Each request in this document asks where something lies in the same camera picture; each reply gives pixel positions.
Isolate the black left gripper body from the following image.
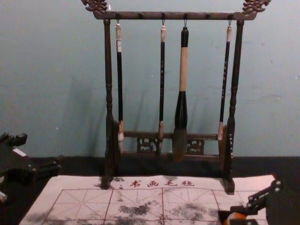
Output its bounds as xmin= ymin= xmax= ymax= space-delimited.
xmin=0 ymin=140 xmax=33 ymax=186

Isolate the thin black brush pink top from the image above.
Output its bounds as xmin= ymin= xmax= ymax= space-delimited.
xmin=217 ymin=20 xmax=233 ymax=142

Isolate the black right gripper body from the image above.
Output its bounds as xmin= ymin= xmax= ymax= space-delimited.
xmin=265 ymin=184 xmax=300 ymax=225

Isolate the white felt mat red grid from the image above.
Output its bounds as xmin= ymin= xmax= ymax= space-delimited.
xmin=18 ymin=173 xmax=276 ymax=225

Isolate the large tan and black brush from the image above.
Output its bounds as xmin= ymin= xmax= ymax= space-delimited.
xmin=172 ymin=20 xmax=190 ymax=163

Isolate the thin brush with white label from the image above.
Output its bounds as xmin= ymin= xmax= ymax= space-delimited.
xmin=114 ymin=22 xmax=125 ymax=156

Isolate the black table cloth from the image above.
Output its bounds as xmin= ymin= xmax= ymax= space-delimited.
xmin=0 ymin=154 xmax=300 ymax=225

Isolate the dark carved wooden brush rack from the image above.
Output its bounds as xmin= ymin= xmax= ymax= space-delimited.
xmin=81 ymin=0 xmax=272 ymax=195

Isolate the thin black brush brown tip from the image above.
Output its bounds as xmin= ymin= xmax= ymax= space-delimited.
xmin=157 ymin=20 xmax=168 ymax=153

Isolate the orange and white small object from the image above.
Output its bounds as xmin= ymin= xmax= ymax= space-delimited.
xmin=218 ymin=210 xmax=247 ymax=225

